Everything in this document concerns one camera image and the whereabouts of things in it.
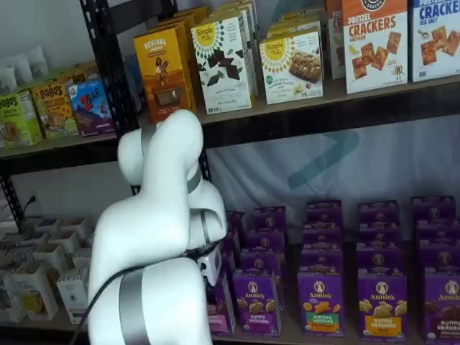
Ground purple Annie's box green patch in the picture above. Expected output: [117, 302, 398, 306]
[297, 267, 346, 339]

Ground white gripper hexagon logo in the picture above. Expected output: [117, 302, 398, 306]
[198, 246, 224, 288]

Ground Simple Mills soft bar box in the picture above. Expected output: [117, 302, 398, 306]
[259, 31, 324, 106]
[264, 9, 327, 82]

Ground black wall plug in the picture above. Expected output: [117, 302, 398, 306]
[22, 193, 40, 212]

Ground orange Bobo's box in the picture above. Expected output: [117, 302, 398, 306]
[70, 60, 102, 86]
[31, 81, 80, 141]

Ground purple Annie's snack box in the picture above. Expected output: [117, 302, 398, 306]
[246, 227, 288, 251]
[306, 200, 343, 226]
[300, 247, 343, 270]
[239, 247, 283, 274]
[222, 229, 241, 252]
[358, 221, 403, 246]
[418, 244, 460, 270]
[252, 206, 288, 231]
[359, 200, 400, 224]
[302, 224, 343, 249]
[415, 218, 460, 246]
[221, 249, 236, 277]
[410, 195, 457, 221]
[225, 210, 247, 233]
[355, 244, 406, 271]

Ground white backdrop sheet teal logo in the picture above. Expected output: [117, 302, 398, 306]
[206, 114, 460, 249]

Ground red pretzel crackers cheddar box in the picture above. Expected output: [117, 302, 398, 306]
[341, 0, 410, 95]
[325, 0, 346, 81]

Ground white organic pantry box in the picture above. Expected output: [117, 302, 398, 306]
[56, 267, 91, 324]
[70, 246, 95, 272]
[47, 229, 79, 252]
[0, 272, 29, 323]
[12, 263, 61, 321]

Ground green Bobo's box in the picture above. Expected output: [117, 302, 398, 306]
[0, 91, 44, 150]

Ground purple Annie's box orange patch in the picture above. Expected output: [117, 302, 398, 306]
[357, 269, 410, 341]

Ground purple Annie's box brown bunnies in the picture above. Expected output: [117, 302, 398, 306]
[423, 267, 460, 343]

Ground purple Annie's box pink patch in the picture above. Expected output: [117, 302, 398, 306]
[207, 271, 237, 336]

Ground black metal shelving rack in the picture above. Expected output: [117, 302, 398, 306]
[0, 0, 141, 224]
[79, 0, 460, 345]

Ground white pouch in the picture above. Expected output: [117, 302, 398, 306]
[27, 45, 50, 83]
[0, 66, 18, 95]
[6, 55, 32, 89]

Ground purple Annie's bunny grahams box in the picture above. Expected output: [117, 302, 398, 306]
[232, 269, 282, 338]

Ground blue pretzel crackers salt box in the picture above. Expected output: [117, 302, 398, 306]
[411, 0, 460, 83]

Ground blue purple Zbar box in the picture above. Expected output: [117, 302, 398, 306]
[68, 79, 116, 138]

